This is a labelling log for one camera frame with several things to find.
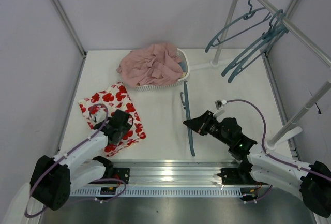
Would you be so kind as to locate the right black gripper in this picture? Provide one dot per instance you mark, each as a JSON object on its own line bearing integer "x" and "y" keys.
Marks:
{"x": 204, "y": 123}

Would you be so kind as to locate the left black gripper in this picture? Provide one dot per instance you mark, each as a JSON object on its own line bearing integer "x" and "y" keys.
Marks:
{"x": 102, "y": 127}

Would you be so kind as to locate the red poppy print skirt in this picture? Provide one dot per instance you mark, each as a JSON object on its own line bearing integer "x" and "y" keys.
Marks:
{"x": 115, "y": 98}

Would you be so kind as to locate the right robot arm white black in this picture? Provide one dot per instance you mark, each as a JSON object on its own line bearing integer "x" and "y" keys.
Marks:
{"x": 308, "y": 182}

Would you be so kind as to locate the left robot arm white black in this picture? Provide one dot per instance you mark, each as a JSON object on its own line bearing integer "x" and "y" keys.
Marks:
{"x": 89, "y": 148}

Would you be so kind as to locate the pink crumpled garment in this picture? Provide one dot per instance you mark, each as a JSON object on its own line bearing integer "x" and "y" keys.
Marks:
{"x": 157, "y": 64}

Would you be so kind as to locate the metal clothes rack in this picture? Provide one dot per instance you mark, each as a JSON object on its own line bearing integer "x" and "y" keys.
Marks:
{"x": 279, "y": 25}

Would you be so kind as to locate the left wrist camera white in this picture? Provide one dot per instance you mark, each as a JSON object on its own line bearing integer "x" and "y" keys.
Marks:
{"x": 94, "y": 116}

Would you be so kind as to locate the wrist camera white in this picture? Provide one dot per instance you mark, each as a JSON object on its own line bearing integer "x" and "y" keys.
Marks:
{"x": 94, "y": 116}
{"x": 219, "y": 107}

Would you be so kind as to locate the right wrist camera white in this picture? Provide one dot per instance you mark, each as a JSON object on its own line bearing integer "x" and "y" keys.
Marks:
{"x": 219, "y": 107}

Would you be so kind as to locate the aluminium mounting rail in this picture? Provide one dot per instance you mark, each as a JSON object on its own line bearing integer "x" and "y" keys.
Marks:
{"x": 168, "y": 173}

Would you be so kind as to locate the white slotted cable duct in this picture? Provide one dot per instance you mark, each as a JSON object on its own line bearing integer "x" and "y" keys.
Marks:
{"x": 213, "y": 192}

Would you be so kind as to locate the right aluminium frame post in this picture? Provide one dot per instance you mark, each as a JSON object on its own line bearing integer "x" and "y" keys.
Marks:
{"x": 275, "y": 89}

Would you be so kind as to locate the aluminium frame post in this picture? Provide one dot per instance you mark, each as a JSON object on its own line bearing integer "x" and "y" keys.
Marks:
{"x": 275, "y": 89}
{"x": 68, "y": 26}

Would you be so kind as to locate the left aluminium frame post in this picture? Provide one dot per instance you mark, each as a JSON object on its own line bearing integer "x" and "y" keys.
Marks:
{"x": 68, "y": 26}

